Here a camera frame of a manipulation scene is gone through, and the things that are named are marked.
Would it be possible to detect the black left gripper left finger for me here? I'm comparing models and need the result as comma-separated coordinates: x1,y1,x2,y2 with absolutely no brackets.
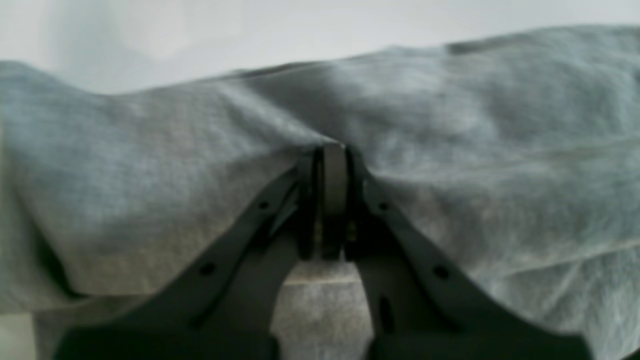
54,148,322,360

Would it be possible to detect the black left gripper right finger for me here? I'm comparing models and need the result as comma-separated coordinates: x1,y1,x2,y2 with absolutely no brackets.
324,144,593,360

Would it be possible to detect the grey t-shirt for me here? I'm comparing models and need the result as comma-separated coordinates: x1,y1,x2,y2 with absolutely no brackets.
1,25,639,360

